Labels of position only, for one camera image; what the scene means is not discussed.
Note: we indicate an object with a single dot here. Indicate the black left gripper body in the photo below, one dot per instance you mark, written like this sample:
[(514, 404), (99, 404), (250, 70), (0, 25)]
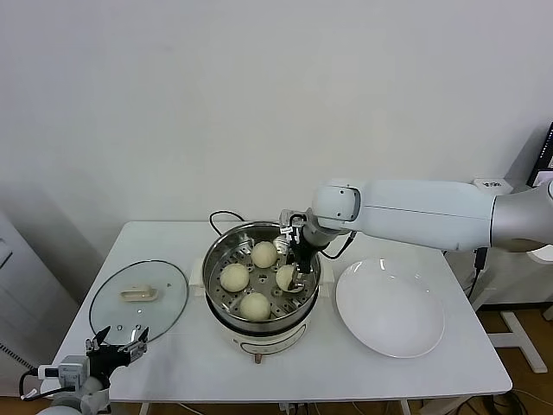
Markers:
[(106, 359)]

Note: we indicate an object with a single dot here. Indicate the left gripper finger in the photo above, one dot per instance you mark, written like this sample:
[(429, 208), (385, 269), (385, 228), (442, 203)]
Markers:
[(137, 348), (95, 342)]

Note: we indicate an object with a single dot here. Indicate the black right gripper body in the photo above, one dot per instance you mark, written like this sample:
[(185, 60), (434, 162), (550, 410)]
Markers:
[(299, 250)]

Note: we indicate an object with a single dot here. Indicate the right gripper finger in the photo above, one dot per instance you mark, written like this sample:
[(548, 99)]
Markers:
[(284, 242), (300, 280)]

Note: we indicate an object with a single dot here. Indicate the white steamed baozi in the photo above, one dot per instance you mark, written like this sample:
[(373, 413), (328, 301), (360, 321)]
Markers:
[(264, 255), (255, 307), (234, 277), (284, 276)]

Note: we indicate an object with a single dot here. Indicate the glass pot lid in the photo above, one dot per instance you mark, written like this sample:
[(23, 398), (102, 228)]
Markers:
[(138, 295)]

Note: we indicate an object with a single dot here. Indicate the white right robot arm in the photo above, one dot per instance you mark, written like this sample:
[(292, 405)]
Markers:
[(410, 212)]

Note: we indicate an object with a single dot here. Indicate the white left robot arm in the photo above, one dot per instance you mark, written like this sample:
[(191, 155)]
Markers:
[(93, 389)]

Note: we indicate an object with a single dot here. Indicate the stainless steel steamer basket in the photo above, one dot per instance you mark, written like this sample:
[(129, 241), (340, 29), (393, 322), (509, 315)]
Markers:
[(229, 242)]

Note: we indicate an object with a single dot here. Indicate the white table leg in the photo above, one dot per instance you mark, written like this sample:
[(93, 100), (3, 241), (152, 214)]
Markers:
[(404, 408), (144, 409)]

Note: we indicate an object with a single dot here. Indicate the white floor appliance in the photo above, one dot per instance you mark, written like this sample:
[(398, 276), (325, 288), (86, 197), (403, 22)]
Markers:
[(26, 285)]

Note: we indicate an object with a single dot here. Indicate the white round plate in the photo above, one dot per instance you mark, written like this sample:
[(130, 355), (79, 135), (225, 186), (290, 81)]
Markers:
[(384, 311)]

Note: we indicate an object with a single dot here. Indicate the white side desk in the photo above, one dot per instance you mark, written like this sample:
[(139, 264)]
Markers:
[(518, 341)]

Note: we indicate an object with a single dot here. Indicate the open black laptop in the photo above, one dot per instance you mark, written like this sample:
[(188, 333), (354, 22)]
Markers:
[(545, 164)]

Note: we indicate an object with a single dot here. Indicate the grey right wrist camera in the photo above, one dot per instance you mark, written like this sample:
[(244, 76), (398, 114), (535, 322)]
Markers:
[(286, 216)]

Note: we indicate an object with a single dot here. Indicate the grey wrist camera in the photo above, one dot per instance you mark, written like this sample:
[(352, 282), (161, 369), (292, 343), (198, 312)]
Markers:
[(69, 367), (286, 216)]

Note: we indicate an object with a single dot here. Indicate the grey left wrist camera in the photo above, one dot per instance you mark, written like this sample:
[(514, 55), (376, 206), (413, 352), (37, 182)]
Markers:
[(69, 367)]

